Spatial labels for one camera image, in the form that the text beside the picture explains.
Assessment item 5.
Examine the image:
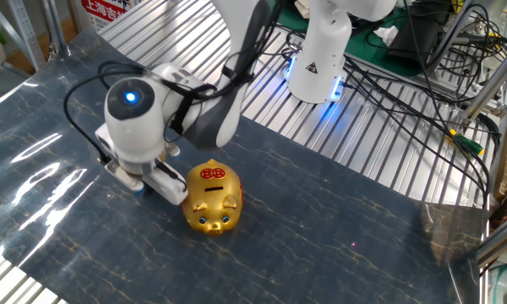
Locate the grey metal post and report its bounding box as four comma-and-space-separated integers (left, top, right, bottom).
40, 0, 68, 58

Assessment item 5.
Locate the black pouch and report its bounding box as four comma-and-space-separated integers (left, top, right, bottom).
384, 14, 444, 73

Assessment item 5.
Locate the white crumpled paper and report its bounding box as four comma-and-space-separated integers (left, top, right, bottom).
373, 24, 401, 46

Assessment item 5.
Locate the red white printed sign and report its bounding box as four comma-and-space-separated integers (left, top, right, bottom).
80, 0, 132, 31

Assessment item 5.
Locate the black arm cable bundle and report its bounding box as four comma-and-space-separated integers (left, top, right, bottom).
63, 0, 284, 166

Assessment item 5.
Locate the green base mat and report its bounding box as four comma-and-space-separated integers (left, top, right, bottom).
274, 0, 432, 78

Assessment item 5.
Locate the perforated grey metal strut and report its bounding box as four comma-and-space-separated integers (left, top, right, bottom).
0, 0, 47, 71

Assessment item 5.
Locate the dark blue marble mat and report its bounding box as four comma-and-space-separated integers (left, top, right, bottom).
0, 29, 489, 304

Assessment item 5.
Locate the gold piggy bank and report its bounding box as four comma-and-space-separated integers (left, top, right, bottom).
181, 158, 244, 236

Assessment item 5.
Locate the aluminium frame beam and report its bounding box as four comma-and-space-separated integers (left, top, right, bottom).
460, 50, 507, 123

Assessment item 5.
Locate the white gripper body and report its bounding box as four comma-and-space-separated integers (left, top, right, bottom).
94, 122, 189, 207

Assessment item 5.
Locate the black loose cable tangle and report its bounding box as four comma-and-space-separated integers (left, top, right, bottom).
278, 0, 504, 199

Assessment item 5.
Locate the green yellow cable connector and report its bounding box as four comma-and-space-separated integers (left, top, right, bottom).
447, 128, 485, 156

